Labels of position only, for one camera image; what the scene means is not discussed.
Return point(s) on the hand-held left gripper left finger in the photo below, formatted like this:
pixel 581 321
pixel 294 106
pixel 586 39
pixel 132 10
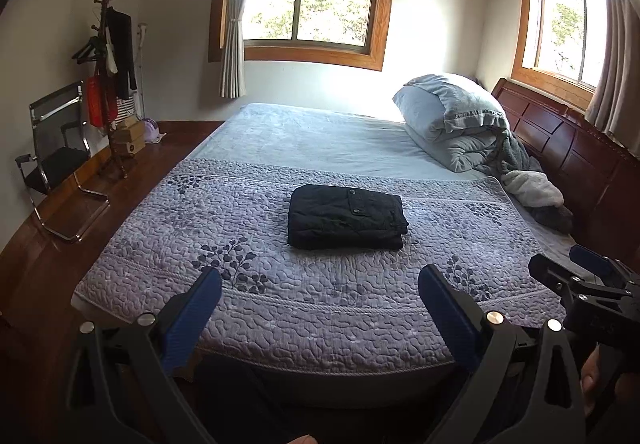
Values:
pixel 195 309

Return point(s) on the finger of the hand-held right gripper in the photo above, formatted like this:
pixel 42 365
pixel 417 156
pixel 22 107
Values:
pixel 550 271
pixel 592 258

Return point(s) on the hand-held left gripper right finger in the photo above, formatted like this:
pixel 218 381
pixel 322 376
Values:
pixel 450 309

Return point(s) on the black pants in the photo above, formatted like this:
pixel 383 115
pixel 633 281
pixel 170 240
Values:
pixel 345 219

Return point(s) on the person's right hand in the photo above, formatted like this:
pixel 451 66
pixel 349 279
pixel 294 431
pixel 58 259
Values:
pixel 595 374

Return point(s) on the grey fleece blanket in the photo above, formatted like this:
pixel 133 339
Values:
pixel 530 186

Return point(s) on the dark wooden headboard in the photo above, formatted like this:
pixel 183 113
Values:
pixel 590 164

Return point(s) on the grey quilted bedspread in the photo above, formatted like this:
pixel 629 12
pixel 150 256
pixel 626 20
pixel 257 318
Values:
pixel 350 284

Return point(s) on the folded light blue duvet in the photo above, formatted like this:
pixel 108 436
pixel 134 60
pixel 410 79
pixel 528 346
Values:
pixel 450 149

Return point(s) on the wooden coat rack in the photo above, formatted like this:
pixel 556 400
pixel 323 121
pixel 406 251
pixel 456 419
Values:
pixel 118 159

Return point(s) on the cardboard box with round label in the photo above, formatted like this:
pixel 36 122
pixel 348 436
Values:
pixel 129 142

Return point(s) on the pink white garment steamer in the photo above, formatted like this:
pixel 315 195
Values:
pixel 152 132

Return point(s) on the grey curtain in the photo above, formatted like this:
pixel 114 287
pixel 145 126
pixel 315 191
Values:
pixel 232 54
pixel 617 74

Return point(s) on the small plain cardboard box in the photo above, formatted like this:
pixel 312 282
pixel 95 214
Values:
pixel 127 123

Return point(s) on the light blue pillow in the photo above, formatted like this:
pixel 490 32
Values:
pixel 440 99

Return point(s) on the light blue bed sheet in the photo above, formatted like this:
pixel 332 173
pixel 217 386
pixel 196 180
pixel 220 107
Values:
pixel 325 139

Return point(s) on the striped bag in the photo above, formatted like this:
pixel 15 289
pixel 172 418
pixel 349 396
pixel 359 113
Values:
pixel 125 108

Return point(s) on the red bag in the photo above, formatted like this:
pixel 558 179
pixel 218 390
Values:
pixel 95 102

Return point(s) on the small wooden framed window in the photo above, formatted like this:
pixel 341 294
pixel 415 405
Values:
pixel 565 24

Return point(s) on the black coat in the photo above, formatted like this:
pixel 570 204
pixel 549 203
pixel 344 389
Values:
pixel 122 44

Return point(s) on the black clothes hangers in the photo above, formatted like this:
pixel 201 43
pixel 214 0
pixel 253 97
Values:
pixel 87 52

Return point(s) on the black chrome frame chair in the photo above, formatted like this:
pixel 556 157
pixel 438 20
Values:
pixel 55 164

